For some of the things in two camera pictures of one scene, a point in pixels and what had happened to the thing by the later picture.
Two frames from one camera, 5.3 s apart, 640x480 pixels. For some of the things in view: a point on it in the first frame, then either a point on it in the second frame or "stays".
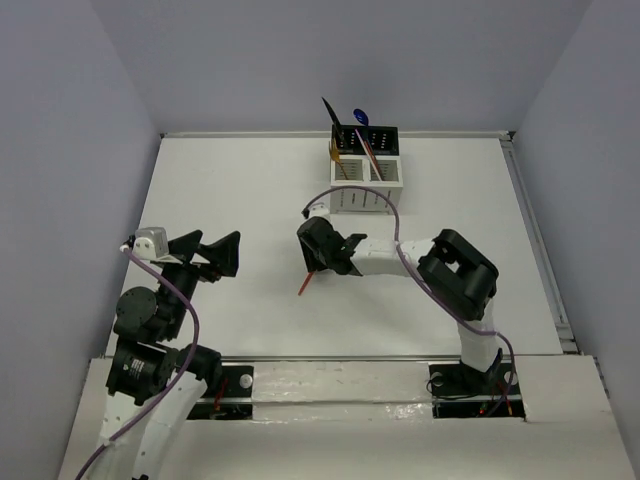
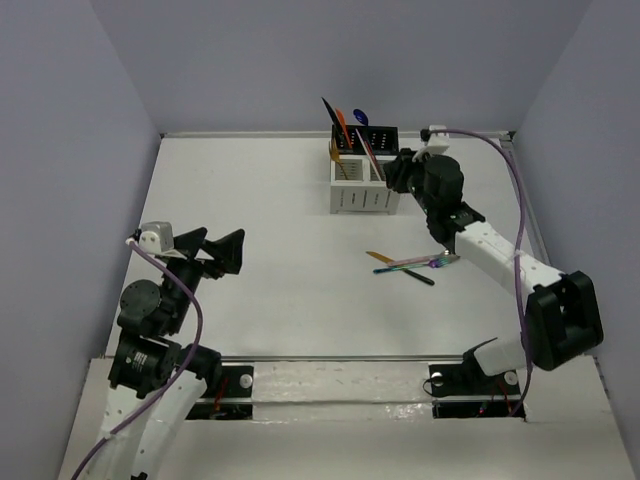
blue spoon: (360, 116) stays
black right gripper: (311, 262) -> (399, 169)
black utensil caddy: (383, 140) stays
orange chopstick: (306, 280) -> (374, 160)
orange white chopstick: (366, 153) stays
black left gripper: (195, 266) stays
